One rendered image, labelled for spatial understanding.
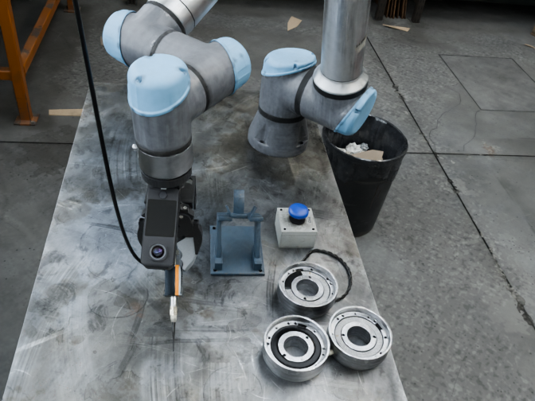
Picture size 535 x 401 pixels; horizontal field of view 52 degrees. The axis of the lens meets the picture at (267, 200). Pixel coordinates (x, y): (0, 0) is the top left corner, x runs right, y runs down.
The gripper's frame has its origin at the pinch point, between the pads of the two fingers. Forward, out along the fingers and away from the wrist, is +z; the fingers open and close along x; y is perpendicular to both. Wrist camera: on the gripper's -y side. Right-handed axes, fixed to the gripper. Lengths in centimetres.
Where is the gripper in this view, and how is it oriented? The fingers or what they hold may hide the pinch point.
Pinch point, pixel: (173, 268)
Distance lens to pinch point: 90.5
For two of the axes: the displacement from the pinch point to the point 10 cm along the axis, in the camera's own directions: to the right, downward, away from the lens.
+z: -0.5, 7.3, 6.8
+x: -10.0, -0.3, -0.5
